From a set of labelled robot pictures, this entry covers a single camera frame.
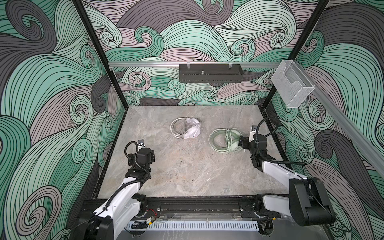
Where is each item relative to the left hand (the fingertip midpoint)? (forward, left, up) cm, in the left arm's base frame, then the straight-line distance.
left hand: (140, 151), depth 85 cm
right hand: (+10, -66, +3) cm, 67 cm away
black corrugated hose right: (-5, -60, +21) cm, 63 cm away
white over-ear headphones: (+15, -32, 0) cm, 35 cm away
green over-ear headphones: (+12, -57, 0) cm, 58 cm away
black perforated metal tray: (+46, -42, +23) cm, 67 cm away
